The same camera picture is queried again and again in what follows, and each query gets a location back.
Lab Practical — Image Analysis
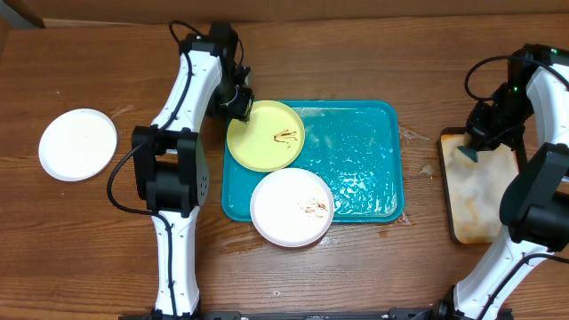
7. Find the green yellow sponge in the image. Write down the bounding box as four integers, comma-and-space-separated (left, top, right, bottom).
457, 146, 477, 163

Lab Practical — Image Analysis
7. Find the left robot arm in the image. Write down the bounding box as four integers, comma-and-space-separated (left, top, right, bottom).
132, 23, 253, 319

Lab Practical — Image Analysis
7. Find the white plate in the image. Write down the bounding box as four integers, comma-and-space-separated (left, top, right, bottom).
38, 108, 118, 182
250, 168, 334, 248

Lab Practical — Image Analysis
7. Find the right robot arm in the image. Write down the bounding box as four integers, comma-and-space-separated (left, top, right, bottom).
416, 44, 568, 319

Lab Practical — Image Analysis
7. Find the white plate bottom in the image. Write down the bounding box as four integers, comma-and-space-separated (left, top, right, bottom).
250, 168, 334, 248

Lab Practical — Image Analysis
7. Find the yellow plate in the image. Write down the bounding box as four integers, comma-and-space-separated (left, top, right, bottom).
226, 100, 305, 172

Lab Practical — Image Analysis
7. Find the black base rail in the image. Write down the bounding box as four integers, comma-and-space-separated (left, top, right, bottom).
118, 307, 515, 320

